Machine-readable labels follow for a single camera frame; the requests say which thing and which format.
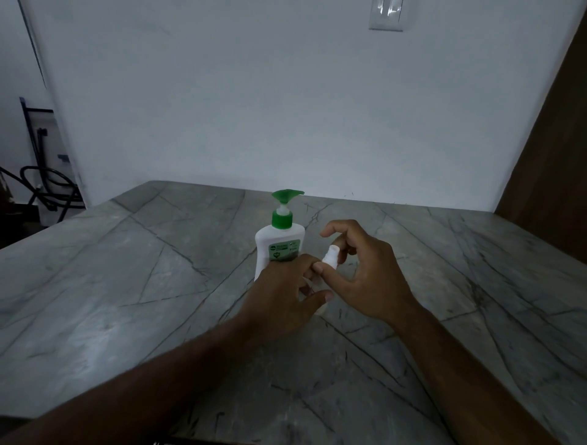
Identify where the white wall switch plate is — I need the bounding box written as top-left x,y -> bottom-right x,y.
368,0 -> 405,32

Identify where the black coiled hose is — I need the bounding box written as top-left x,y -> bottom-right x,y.
0,166 -> 79,211

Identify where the dark brown wooden panel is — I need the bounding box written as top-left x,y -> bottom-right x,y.
494,13 -> 587,265

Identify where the person's left forearm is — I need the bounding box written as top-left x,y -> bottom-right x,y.
0,316 -> 276,445

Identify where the person's right hand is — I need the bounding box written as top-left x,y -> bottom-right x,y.
319,219 -> 421,329

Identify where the small clear bottle red label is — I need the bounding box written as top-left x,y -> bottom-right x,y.
305,263 -> 336,317

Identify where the person's right forearm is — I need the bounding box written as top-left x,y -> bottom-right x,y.
389,306 -> 560,445

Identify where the person's left hand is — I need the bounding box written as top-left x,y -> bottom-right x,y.
238,253 -> 334,342

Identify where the white green hand sanitizer bottle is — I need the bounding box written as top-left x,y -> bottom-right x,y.
253,188 -> 307,283

